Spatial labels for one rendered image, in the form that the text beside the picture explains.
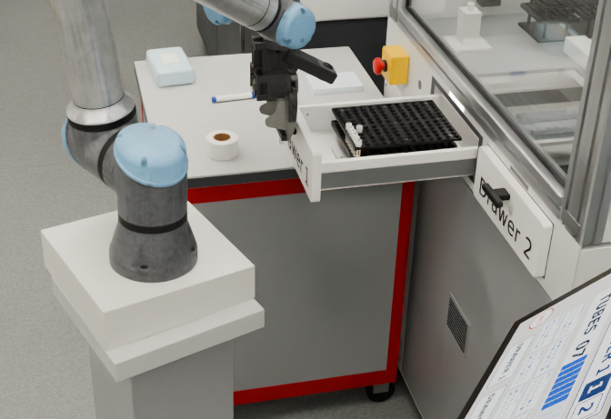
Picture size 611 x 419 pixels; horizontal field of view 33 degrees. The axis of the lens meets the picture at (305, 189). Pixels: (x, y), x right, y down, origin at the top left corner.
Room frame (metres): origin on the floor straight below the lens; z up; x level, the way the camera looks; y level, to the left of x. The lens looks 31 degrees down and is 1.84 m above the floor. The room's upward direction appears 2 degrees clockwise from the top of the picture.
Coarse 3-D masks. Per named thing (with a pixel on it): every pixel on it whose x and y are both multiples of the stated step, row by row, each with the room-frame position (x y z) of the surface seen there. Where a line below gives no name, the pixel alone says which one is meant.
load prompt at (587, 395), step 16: (608, 336) 0.88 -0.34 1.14; (608, 352) 0.84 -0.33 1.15; (592, 368) 0.83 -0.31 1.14; (608, 368) 0.80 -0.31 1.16; (592, 384) 0.79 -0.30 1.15; (608, 384) 0.77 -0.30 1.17; (576, 400) 0.78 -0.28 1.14; (592, 400) 0.76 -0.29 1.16; (576, 416) 0.74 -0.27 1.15; (592, 416) 0.73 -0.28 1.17
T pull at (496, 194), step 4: (484, 184) 1.60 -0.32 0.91; (488, 184) 1.60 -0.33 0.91; (484, 188) 1.59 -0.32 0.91; (488, 188) 1.58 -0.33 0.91; (492, 188) 1.58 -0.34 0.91; (496, 188) 1.58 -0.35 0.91; (500, 188) 1.58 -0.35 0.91; (504, 188) 1.58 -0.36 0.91; (488, 192) 1.57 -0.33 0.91; (492, 192) 1.57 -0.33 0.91; (496, 192) 1.57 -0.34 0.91; (500, 192) 1.57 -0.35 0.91; (504, 192) 1.57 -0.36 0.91; (488, 196) 1.57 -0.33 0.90; (492, 196) 1.55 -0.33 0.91; (496, 196) 1.55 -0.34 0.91; (500, 196) 1.56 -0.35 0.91; (504, 196) 1.56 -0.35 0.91; (508, 196) 1.56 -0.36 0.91; (492, 200) 1.55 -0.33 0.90; (496, 200) 1.54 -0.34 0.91; (500, 200) 1.54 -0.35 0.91; (504, 200) 1.56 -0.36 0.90; (496, 204) 1.53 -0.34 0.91; (500, 204) 1.53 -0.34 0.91
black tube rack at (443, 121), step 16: (352, 112) 1.89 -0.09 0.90; (368, 112) 1.90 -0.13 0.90; (384, 112) 1.91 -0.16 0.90; (400, 112) 1.90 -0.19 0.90; (416, 112) 1.91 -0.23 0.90; (432, 112) 1.91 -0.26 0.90; (336, 128) 1.88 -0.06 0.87; (368, 128) 1.82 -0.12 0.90; (384, 128) 1.83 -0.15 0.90; (400, 128) 1.83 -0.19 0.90; (416, 128) 1.83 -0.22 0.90; (432, 128) 1.84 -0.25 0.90; (448, 128) 1.83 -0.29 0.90; (368, 144) 1.76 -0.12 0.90; (384, 144) 1.77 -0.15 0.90; (400, 144) 1.76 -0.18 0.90; (416, 144) 1.77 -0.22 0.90; (432, 144) 1.82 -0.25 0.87; (448, 144) 1.80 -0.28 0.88
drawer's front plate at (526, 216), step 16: (480, 160) 1.70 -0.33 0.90; (496, 160) 1.66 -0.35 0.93; (480, 176) 1.69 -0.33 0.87; (496, 176) 1.63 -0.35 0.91; (512, 176) 1.60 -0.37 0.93; (512, 192) 1.56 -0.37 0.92; (512, 208) 1.55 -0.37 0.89; (528, 208) 1.49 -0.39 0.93; (496, 224) 1.60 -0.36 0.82; (512, 224) 1.54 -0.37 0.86; (528, 224) 1.48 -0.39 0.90; (544, 224) 1.44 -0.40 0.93; (512, 240) 1.53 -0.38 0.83; (544, 240) 1.44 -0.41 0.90; (528, 256) 1.47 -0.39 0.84; (544, 256) 1.44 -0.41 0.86; (544, 272) 1.44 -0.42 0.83
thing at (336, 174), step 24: (408, 96) 1.99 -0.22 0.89; (432, 96) 1.99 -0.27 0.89; (312, 120) 1.93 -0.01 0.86; (456, 120) 1.91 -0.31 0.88; (336, 144) 1.87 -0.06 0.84; (336, 168) 1.69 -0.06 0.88; (360, 168) 1.70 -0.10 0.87; (384, 168) 1.71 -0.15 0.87; (408, 168) 1.73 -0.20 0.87; (432, 168) 1.74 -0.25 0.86; (456, 168) 1.75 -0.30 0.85
